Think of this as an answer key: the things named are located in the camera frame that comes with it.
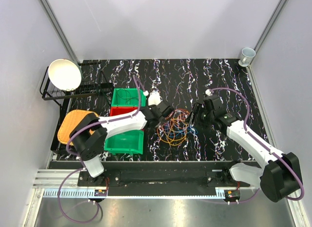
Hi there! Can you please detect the orange woven basket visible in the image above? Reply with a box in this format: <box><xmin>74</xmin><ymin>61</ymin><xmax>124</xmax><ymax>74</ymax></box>
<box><xmin>57</xmin><ymin>109</ymin><xmax>99</xmax><ymax>145</ymax></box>

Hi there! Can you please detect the far green plastic bin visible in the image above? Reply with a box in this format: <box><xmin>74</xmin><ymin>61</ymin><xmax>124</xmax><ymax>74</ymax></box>
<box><xmin>111</xmin><ymin>88</ymin><xmax>146</xmax><ymax>107</ymax></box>

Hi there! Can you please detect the brown cable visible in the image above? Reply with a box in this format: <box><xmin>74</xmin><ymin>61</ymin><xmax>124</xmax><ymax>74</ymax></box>
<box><xmin>114</xmin><ymin>89</ymin><xmax>142</xmax><ymax>107</ymax></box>

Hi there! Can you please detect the white cable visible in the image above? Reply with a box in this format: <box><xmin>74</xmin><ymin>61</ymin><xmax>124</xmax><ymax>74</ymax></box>
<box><xmin>174</xmin><ymin>111</ymin><xmax>191</xmax><ymax>130</ymax></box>

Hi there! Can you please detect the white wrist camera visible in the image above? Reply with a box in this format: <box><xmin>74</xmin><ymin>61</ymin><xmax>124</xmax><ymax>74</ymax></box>
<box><xmin>205</xmin><ymin>89</ymin><xmax>213</xmax><ymax>96</ymax></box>
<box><xmin>143</xmin><ymin>90</ymin><xmax>161</xmax><ymax>106</ymax></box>

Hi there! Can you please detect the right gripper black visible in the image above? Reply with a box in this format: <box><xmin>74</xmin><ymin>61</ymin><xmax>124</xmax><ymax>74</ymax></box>
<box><xmin>184</xmin><ymin>103</ymin><xmax>215</xmax><ymax>130</ymax></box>

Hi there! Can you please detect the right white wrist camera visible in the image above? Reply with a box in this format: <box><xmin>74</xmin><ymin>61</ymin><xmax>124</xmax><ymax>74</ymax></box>
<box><xmin>205</xmin><ymin>89</ymin><xmax>213</xmax><ymax>96</ymax></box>

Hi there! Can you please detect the yellow cable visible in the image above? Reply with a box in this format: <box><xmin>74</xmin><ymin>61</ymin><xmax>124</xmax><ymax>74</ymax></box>
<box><xmin>156</xmin><ymin>122</ymin><xmax>188</xmax><ymax>146</ymax></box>

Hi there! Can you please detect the black wire dish rack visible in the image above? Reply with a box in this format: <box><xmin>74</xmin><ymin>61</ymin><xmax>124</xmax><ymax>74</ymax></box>
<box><xmin>39</xmin><ymin>60</ymin><xmax>114</xmax><ymax>155</ymax></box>

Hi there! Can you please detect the red plastic bin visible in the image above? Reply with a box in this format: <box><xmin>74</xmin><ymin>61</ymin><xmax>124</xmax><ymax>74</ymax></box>
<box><xmin>110</xmin><ymin>106</ymin><xmax>138</xmax><ymax>116</ymax></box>

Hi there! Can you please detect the white bowl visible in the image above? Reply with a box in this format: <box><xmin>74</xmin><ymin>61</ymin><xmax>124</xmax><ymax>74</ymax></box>
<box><xmin>48</xmin><ymin>59</ymin><xmax>82</xmax><ymax>91</ymax></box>

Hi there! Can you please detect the green plastic bin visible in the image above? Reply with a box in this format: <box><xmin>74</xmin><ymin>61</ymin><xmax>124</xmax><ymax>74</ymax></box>
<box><xmin>111</xmin><ymin>88</ymin><xmax>146</xmax><ymax>107</ymax></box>
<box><xmin>104</xmin><ymin>130</ymin><xmax>144</xmax><ymax>155</ymax></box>

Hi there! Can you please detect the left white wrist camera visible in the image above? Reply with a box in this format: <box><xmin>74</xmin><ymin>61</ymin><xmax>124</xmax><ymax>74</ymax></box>
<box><xmin>143</xmin><ymin>90</ymin><xmax>161</xmax><ymax>106</ymax></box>

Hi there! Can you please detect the white mug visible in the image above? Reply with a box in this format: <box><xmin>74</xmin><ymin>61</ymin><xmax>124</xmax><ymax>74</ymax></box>
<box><xmin>238</xmin><ymin>47</ymin><xmax>256</xmax><ymax>67</ymax></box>

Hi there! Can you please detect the near green plastic bin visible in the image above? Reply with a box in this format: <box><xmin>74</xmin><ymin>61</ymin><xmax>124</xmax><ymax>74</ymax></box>
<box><xmin>104</xmin><ymin>130</ymin><xmax>144</xmax><ymax>155</ymax></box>

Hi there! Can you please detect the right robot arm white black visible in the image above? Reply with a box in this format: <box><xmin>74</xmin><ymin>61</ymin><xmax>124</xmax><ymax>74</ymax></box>
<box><xmin>187</xmin><ymin>95</ymin><xmax>304</xmax><ymax>203</ymax></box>

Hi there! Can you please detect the pink cable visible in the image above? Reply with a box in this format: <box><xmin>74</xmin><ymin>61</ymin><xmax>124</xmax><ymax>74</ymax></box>
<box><xmin>170</xmin><ymin>108</ymin><xmax>193</xmax><ymax>137</ymax></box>

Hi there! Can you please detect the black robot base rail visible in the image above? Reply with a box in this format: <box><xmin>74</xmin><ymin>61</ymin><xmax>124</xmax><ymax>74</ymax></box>
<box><xmin>78</xmin><ymin>161</ymin><xmax>250</xmax><ymax>198</ymax></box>

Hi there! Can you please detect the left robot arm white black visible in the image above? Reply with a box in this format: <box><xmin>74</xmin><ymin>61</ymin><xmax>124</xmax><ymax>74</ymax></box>
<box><xmin>69</xmin><ymin>101</ymin><xmax>174</xmax><ymax>186</ymax></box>

